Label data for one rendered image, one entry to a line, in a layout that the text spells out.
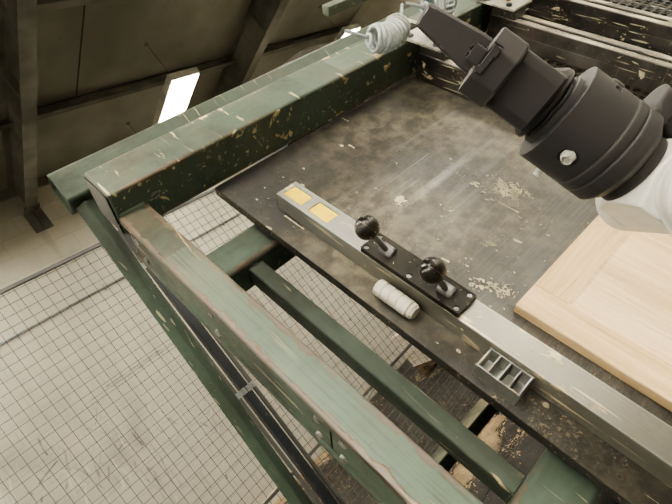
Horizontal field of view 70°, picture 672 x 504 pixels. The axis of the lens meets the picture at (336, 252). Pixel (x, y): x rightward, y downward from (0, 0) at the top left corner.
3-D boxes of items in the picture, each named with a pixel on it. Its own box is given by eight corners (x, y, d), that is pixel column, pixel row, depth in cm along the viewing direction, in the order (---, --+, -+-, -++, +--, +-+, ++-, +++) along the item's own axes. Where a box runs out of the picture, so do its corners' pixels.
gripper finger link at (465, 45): (434, -4, 40) (494, 40, 40) (411, 31, 42) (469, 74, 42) (432, -6, 39) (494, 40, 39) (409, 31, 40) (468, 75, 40)
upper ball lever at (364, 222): (391, 268, 80) (364, 239, 69) (374, 256, 82) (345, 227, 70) (404, 249, 80) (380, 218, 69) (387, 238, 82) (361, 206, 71)
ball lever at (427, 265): (450, 308, 74) (432, 285, 63) (430, 295, 76) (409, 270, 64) (465, 288, 74) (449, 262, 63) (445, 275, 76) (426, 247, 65)
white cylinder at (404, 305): (371, 296, 80) (408, 324, 76) (371, 285, 78) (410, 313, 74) (383, 286, 81) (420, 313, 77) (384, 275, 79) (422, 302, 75)
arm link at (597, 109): (437, 118, 38) (559, 208, 38) (524, 1, 33) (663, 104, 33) (449, 99, 49) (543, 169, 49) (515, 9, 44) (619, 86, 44)
